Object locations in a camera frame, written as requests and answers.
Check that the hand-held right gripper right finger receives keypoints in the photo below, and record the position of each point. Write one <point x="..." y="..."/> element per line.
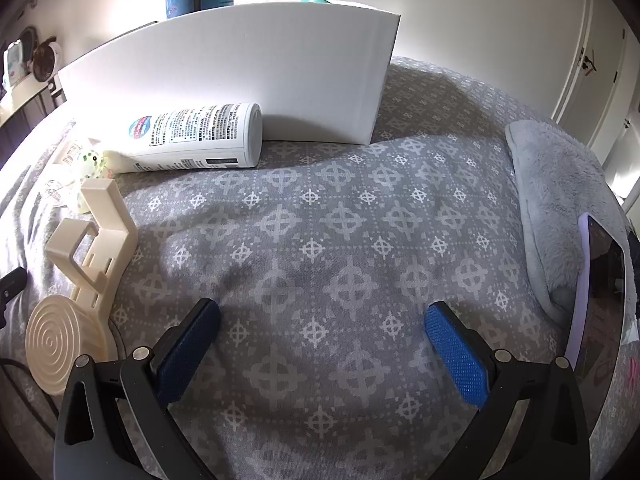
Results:
<point x="457" y="360"/>

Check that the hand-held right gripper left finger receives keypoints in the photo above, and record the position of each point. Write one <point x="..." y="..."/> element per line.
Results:
<point x="187" y="350"/>

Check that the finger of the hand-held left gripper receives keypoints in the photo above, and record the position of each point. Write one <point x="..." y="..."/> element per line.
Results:
<point x="11" y="285"/>

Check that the cream suction cup holder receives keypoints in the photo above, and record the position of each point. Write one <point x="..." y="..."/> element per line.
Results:
<point x="55" y="340"/>

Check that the white labelled bottle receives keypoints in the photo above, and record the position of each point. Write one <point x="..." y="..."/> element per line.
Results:
<point x="200" y="135"/>

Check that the white cardboard box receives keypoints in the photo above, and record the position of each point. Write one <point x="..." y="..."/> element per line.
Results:
<point x="250" y="70"/>

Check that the white sachet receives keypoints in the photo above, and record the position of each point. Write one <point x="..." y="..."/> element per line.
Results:
<point x="54" y="192"/>
<point x="62" y="155"/>

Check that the green spotted toy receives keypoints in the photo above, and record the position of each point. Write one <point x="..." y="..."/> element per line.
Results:
<point x="90" y="162"/>

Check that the tablet with purple case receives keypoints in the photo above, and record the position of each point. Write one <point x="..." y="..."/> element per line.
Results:
<point x="602" y="310"/>

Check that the grey patterned bed sheet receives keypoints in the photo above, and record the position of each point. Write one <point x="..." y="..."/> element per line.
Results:
<point x="325" y="260"/>

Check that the white shelf cart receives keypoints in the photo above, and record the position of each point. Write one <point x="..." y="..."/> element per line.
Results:
<point x="25" y="97"/>

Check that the grey fluffy blanket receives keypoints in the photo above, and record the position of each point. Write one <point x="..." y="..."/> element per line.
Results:
<point x="555" y="185"/>

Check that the black round object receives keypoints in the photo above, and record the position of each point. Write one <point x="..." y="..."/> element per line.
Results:
<point x="27" y="40"/>

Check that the small door sticker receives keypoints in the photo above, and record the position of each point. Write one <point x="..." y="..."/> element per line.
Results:
<point x="590" y="62"/>

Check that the white wardrobe door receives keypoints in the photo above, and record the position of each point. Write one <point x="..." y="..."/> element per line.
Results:
<point x="600" y="35"/>

